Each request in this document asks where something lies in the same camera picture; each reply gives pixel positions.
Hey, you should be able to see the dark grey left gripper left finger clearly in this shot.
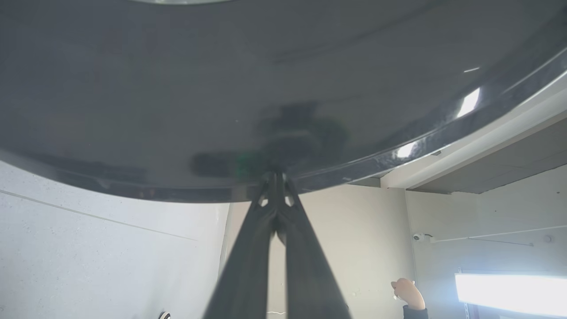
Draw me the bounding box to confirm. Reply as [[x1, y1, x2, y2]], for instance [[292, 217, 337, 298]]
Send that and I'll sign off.
[[204, 173, 277, 319]]

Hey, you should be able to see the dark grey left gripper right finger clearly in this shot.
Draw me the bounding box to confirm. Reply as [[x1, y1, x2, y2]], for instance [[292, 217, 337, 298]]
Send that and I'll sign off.
[[277, 174, 353, 319]]

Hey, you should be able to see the round dark glass washer door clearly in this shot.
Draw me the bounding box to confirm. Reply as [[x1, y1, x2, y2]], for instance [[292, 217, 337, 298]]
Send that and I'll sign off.
[[0, 0, 567, 203]]

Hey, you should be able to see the bare person hand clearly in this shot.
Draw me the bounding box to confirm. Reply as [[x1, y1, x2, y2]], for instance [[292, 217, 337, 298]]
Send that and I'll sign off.
[[391, 278, 426, 311]]

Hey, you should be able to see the bright rectangular light panel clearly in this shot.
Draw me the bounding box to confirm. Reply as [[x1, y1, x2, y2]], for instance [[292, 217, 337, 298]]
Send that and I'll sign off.
[[455, 272, 567, 318]]

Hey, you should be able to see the thin white wall conduit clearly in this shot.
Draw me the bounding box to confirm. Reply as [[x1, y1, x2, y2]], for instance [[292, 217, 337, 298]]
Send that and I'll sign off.
[[430, 226, 567, 246]]

